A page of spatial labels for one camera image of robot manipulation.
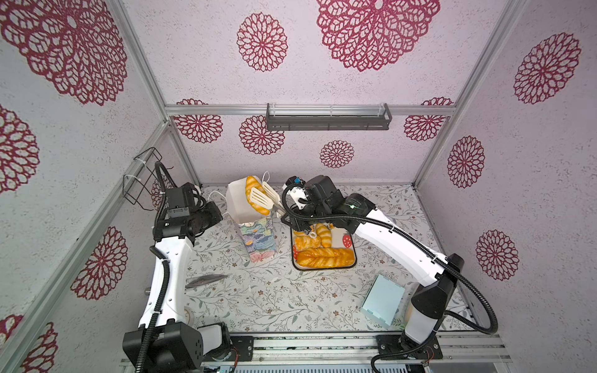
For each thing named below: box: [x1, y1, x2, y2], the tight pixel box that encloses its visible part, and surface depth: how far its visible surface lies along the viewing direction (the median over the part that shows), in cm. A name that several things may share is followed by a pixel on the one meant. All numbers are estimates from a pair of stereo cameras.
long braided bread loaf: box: [296, 247, 356, 269], surface depth 92 cm
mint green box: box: [360, 274, 405, 327], surface depth 82 cm
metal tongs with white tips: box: [249, 170, 287, 216], surface depth 74 cm
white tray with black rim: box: [290, 223, 357, 271], surface depth 94 cm
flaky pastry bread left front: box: [294, 234, 322, 251], surface depth 97 cm
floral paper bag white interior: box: [225, 175, 278, 263], surface depth 84 cm
